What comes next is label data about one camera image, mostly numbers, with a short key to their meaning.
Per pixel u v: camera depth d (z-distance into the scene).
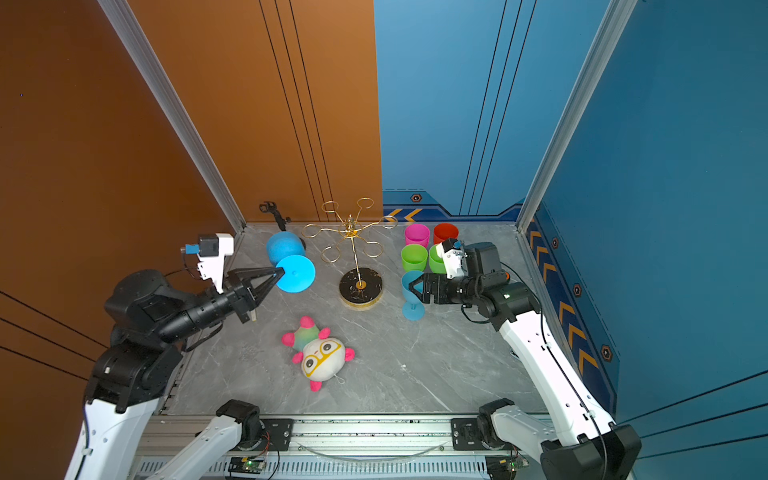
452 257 0.65
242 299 0.46
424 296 0.63
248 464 0.71
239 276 0.49
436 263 0.89
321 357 0.79
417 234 0.98
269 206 0.99
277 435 0.74
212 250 0.45
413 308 0.95
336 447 0.73
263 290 0.53
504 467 0.70
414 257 0.95
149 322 0.40
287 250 0.63
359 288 0.99
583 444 0.37
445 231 0.97
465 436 0.72
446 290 0.62
